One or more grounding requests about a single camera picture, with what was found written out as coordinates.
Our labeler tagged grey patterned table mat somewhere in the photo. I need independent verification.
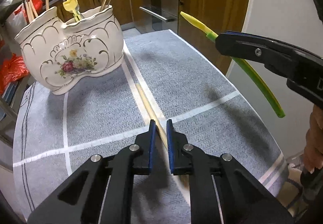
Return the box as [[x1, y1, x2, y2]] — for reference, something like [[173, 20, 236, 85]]
[[12, 29, 289, 224]]

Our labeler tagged white ceramic utensil holder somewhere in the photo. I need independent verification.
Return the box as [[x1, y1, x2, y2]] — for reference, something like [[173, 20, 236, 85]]
[[15, 5, 124, 95]]

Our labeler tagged yellow silicone spatula in holder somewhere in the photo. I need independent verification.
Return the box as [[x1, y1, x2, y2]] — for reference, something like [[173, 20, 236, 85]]
[[62, 0, 84, 22]]

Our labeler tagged person's right hand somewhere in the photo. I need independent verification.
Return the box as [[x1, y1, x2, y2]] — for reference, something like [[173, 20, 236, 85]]
[[303, 105, 323, 174]]

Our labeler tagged red plastic bag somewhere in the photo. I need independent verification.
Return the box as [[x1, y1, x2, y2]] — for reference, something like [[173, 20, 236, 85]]
[[0, 53, 29, 95]]

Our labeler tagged stainless steel oven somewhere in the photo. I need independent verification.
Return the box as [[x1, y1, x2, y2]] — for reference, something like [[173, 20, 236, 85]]
[[138, 0, 179, 33]]

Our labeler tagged yellow green silicone spatula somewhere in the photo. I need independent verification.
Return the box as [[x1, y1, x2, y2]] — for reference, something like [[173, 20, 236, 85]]
[[180, 11, 285, 118]]

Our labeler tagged metal storage shelf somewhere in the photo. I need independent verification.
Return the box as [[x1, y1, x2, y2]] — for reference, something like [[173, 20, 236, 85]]
[[1, 18, 30, 145]]

